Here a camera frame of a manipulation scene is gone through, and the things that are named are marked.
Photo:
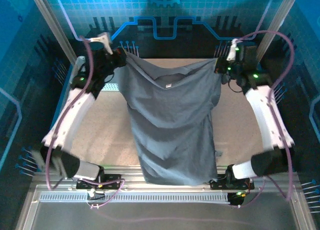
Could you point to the aluminium frame post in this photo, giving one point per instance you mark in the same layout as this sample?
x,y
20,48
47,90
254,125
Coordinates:
x,y
275,25
53,27

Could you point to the black controller box with LEDs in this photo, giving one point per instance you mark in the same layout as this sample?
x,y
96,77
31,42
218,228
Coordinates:
x,y
235,201

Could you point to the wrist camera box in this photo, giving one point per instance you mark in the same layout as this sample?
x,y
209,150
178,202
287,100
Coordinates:
x,y
232,50
101,41

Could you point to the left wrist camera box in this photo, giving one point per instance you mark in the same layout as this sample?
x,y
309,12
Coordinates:
x,y
101,41

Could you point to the blue table edge strip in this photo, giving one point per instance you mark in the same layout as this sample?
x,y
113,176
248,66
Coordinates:
x,y
63,91

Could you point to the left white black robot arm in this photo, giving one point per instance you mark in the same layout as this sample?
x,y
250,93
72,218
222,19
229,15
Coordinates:
x,y
72,115

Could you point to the white perforated plastic basket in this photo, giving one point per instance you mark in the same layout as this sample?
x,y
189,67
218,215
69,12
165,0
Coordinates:
x,y
111,86

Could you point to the grey t-shirt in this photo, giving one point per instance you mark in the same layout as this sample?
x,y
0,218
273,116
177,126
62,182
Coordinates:
x,y
170,115

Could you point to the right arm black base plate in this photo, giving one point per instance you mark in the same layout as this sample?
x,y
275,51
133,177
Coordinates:
x,y
220,185

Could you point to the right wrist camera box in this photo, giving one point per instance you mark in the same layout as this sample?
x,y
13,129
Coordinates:
x,y
232,50

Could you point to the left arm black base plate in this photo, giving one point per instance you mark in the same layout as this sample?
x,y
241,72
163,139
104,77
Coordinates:
x,y
115,178

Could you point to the aluminium frame rail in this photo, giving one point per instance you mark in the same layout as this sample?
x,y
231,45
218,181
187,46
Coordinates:
x,y
135,183

